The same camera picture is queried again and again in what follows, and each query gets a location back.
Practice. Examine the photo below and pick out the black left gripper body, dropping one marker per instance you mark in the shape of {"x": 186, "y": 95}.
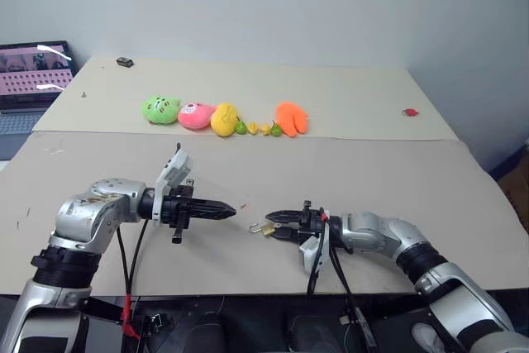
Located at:
{"x": 184, "y": 208}

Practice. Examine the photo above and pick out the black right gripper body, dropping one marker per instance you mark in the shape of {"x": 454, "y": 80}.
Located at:
{"x": 314, "y": 225}

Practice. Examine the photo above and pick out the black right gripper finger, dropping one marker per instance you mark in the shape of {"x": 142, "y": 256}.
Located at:
{"x": 287, "y": 235}
{"x": 285, "y": 217}

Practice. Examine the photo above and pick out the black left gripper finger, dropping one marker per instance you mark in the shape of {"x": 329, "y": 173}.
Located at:
{"x": 215, "y": 216}
{"x": 215, "y": 205}

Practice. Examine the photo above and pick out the brass padlock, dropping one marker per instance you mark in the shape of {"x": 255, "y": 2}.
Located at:
{"x": 268, "y": 230}

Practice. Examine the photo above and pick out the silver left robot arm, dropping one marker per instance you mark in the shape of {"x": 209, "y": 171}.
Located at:
{"x": 82, "y": 212}

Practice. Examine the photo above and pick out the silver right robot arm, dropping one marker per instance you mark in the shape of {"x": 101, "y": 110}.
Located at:
{"x": 372, "y": 233}

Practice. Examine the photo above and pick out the small green toy fruit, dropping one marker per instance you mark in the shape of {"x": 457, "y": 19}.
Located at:
{"x": 277, "y": 130}
{"x": 240, "y": 128}

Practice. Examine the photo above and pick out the small yellow toy fruit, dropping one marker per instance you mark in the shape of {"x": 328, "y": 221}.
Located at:
{"x": 253, "y": 128}
{"x": 265, "y": 129}

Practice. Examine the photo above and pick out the yellow plush toy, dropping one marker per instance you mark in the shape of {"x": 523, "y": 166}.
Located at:
{"x": 224, "y": 119}

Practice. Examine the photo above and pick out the pink plush toy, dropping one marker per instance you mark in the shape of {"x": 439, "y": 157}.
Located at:
{"x": 194, "y": 117}

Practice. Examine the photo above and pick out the orange plush toy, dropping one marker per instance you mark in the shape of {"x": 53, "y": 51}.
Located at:
{"x": 291, "y": 119}

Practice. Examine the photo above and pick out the green plush toy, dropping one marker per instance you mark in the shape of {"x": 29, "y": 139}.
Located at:
{"x": 159, "y": 110}

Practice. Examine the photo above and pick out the red tape wrap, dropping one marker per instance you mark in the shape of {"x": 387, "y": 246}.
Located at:
{"x": 129, "y": 316}

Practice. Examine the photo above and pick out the beige cardboard sheet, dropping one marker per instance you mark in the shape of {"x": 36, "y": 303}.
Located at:
{"x": 330, "y": 80}

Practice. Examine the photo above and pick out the small red object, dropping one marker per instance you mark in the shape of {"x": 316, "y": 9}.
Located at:
{"x": 410, "y": 112}

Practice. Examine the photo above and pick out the small black box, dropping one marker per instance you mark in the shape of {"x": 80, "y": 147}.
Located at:
{"x": 125, "y": 62}

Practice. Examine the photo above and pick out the white shoe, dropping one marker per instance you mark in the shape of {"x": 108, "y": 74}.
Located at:
{"x": 427, "y": 338}

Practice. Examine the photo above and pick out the open grey laptop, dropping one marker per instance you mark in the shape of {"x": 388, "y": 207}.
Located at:
{"x": 33, "y": 80}

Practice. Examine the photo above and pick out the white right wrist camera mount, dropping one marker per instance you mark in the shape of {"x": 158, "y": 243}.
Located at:
{"x": 308, "y": 254}

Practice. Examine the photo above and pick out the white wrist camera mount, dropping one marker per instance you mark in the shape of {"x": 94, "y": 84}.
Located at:
{"x": 308, "y": 254}
{"x": 175, "y": 167}

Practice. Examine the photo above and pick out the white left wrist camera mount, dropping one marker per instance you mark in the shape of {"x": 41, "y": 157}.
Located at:
{"x": 175, "y": 167}

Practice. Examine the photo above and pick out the black bracket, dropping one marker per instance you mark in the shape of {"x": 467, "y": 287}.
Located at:
{"x": 103, "y": 310}

